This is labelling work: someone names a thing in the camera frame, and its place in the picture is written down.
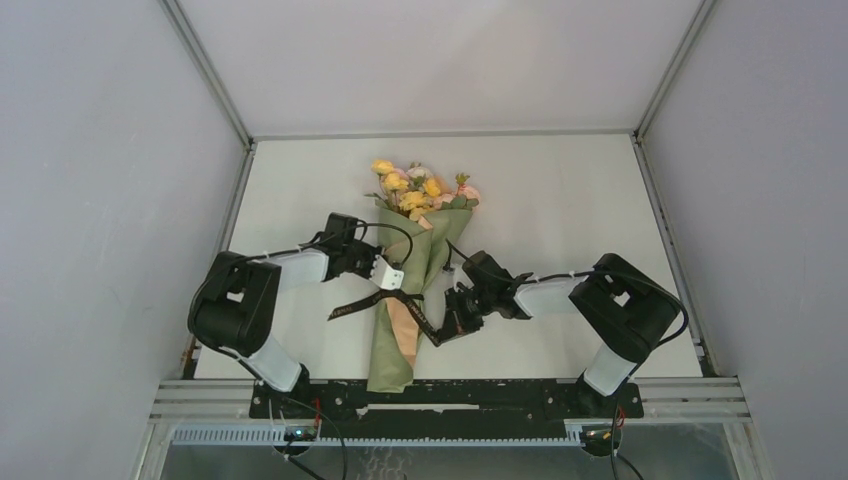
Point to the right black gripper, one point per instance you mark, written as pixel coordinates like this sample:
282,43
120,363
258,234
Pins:
456,323

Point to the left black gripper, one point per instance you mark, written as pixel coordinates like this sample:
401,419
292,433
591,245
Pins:
372,251

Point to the yellow flower stem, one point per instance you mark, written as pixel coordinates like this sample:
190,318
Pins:
399,194

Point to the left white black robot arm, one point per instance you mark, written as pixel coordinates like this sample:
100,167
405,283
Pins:
232,311

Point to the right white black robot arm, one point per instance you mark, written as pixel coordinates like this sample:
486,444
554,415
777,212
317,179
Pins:
632,314

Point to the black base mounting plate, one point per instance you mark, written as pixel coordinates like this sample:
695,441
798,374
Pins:
572,404

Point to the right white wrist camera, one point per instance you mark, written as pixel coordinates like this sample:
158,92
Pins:
453,273

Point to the aluminium frame rail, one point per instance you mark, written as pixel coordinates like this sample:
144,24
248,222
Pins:
664,400

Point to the white slotted cable duct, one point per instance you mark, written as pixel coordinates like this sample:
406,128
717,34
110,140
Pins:
568,435

